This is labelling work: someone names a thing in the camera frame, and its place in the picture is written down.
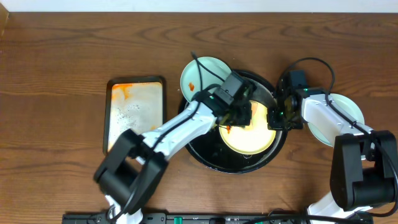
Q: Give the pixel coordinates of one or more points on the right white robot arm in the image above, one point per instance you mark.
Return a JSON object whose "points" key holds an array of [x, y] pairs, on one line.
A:
{"points": [[364, 164]]}

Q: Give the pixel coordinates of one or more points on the mint plate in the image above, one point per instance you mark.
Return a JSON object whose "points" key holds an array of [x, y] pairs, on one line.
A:
{"points": [[344, 103], [193, 80]]}

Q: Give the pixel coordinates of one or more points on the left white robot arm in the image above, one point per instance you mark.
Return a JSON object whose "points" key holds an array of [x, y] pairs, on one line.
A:
{"points": [[131, 172]]}

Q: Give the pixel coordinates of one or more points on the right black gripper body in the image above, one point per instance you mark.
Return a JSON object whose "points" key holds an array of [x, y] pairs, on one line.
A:
{"points": [[278, 117]]}

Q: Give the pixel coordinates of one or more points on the black round tray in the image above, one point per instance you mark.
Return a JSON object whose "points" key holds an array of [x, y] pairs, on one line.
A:
{"points": [[211, 151]]}

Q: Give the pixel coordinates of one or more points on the yellow plate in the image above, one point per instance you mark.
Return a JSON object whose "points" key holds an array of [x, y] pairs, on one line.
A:
{"points": [[251, 139]]}

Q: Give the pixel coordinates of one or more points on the black rectangular soapy tray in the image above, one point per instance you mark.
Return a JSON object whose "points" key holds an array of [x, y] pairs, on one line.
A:
{"points": [[136, 103]]}

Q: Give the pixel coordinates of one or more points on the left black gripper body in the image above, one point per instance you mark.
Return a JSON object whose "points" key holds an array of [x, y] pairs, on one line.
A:
{"points": [[240, 115]]}

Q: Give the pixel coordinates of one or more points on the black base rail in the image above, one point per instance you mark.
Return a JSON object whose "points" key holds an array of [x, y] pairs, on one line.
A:
{"points": [[161, 218]]}

